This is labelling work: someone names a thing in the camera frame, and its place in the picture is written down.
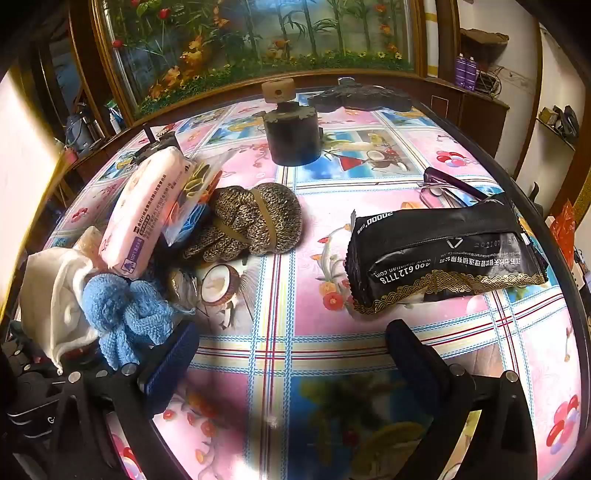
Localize black tool on shelf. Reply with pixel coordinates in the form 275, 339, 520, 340
540, 105, 580, 144

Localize orange plastic bag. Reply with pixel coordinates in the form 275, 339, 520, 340
549, 198, 578, 268

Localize dark purple plastic object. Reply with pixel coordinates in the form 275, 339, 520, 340
418, 167, 490, 210

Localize clear bag of colourful cloths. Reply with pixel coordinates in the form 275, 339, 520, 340
161, 154, 232, 245

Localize blue knit cloth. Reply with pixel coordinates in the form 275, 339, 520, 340
83, 272, 178, 370

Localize clear bundle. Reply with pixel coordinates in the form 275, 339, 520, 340
166, 268, 204, 315

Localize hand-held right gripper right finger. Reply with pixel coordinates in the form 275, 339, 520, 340
385, 318, 539, 480

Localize pink tissue pack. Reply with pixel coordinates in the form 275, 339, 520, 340
98, 146, 195, 279

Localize black plastic packet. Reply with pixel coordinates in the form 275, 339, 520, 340
345, 194, 550, 315

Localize brown cardboard box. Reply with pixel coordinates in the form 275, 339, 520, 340
459, 28, 509, 56

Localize large framed aquarium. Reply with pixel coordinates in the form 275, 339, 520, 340
92, 0, 428, 123

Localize motor with wooden pulley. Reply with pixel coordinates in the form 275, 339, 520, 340
261, 78, 321, 167

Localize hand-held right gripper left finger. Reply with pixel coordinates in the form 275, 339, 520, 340
46, 318, 201, 480

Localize brown knit hat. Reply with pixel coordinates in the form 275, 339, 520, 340
181, 182, 303, 264

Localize tangled cables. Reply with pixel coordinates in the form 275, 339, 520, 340
475, 67, 504, 93

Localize white cloth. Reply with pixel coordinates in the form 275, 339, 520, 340
18, 247, 105, 374

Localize wooden cabinet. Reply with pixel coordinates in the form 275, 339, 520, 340
425, 76, 511, 153

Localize black motor with shaft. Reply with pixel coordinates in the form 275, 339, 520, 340
131, 124, 183, 162

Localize grey electric kettle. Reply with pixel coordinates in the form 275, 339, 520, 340
65, 104, 105, 155

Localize flat black machine part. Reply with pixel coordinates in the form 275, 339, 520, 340
307, 78, 414, 114

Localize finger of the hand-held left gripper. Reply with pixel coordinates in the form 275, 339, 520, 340
0, 342, 61, 384

